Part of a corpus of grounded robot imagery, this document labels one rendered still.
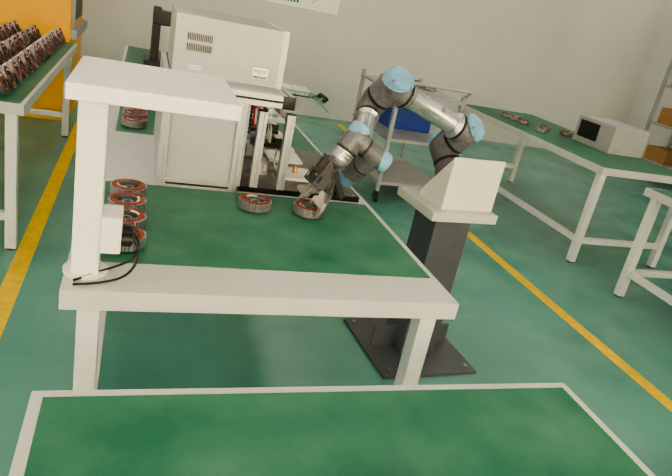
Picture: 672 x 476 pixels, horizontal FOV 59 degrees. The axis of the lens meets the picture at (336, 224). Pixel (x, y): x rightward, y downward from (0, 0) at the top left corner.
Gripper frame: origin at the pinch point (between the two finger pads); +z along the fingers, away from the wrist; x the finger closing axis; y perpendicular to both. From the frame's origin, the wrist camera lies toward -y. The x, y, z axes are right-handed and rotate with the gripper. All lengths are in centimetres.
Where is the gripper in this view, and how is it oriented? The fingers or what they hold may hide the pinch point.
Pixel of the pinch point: (307, 210)
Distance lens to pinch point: 207.7
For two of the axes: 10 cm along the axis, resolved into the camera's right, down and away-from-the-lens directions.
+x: 4.8, 3.9, -7.9
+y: -6.5, -4.5, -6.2
